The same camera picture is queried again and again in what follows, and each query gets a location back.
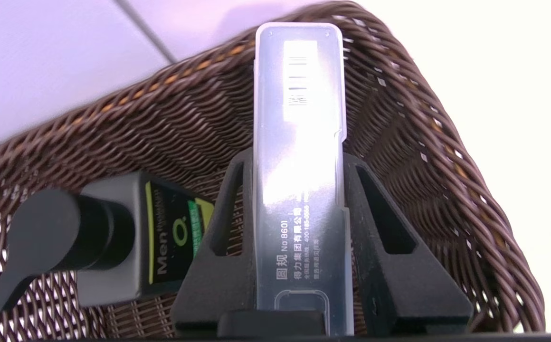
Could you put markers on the black pump bottle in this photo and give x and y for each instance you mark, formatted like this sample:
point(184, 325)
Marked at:
point(114, 247)

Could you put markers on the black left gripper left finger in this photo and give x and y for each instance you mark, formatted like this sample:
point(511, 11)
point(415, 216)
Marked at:
point(199, 285)

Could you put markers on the grey translucent plastic case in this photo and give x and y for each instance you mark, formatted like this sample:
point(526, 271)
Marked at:
point(299, 166)

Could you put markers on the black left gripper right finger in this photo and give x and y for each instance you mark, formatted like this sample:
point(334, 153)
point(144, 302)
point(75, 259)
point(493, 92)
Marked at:
point(399, 285)

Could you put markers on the dark brown wicker basket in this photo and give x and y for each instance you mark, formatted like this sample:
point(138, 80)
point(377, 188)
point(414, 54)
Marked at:
point(185, 114)

